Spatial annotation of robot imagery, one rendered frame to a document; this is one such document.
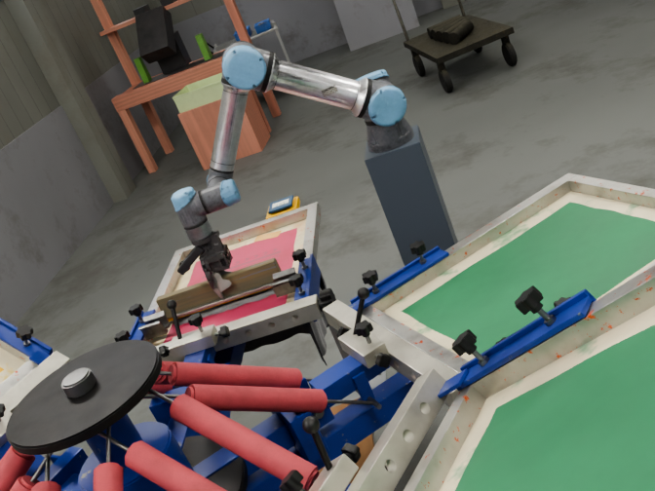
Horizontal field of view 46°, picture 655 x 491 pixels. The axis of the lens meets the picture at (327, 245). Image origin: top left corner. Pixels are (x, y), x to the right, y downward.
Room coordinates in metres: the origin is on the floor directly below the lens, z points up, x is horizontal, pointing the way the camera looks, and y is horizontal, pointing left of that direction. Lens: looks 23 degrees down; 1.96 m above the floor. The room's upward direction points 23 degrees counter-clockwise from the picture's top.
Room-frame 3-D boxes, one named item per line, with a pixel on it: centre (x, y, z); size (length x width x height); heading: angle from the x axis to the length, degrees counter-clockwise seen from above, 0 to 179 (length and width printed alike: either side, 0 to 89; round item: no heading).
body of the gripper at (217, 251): (2.21, 0.34, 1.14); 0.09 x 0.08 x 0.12; 79
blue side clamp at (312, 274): (2.05, 0.10, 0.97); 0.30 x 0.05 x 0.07; 169
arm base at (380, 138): (2.33, -0.32, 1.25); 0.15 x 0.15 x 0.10
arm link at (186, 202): (2.21, 0.34, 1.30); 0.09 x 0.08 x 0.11; 89
